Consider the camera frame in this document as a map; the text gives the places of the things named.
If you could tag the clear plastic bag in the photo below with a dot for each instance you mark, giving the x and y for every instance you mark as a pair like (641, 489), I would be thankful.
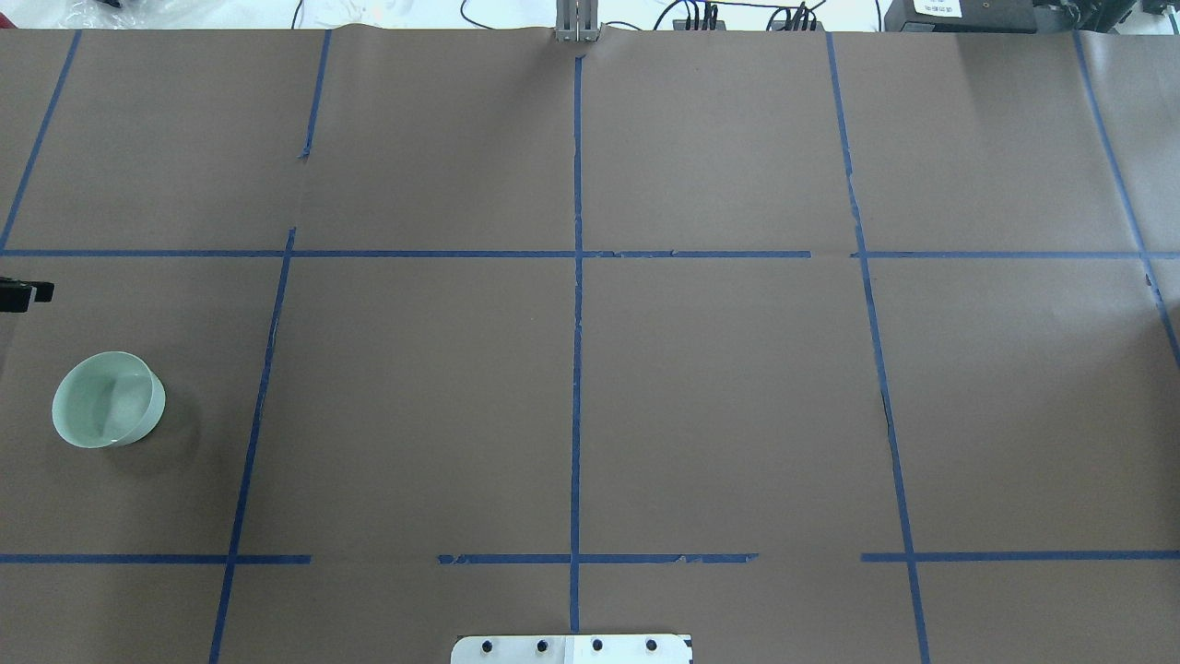
(136, 15)

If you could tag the black equipment box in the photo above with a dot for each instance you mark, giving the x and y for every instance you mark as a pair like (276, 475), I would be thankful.
(1004, 17)

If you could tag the pale green bowl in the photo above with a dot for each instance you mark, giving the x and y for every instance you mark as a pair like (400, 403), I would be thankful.
(108, 400)

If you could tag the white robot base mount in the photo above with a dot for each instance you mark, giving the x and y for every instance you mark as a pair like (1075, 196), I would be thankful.
(574, 648)

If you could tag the power strip with plugs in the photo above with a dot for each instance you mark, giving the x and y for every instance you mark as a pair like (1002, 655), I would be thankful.
(743, 16)

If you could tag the aluminium extrusion post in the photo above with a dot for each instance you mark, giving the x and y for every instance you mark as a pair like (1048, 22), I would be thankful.
(577, 21)

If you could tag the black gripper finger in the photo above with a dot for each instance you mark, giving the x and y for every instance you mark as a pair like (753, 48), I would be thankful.
(17, 296)

